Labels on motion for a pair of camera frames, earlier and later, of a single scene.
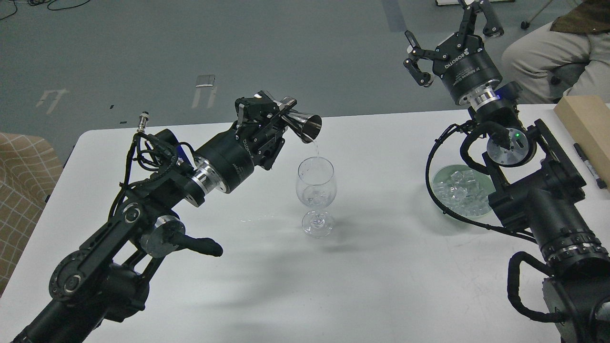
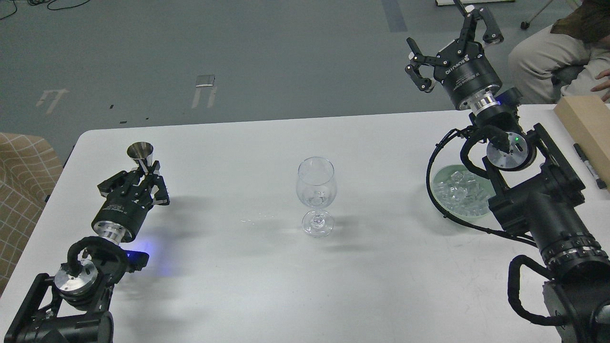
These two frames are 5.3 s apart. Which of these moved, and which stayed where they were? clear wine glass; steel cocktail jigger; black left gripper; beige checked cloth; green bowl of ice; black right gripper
Moved: black left gripper; steel cocktail jigger
Stayed: beige checked cloth; clear wine glass; black right gripper; green bowl of ice
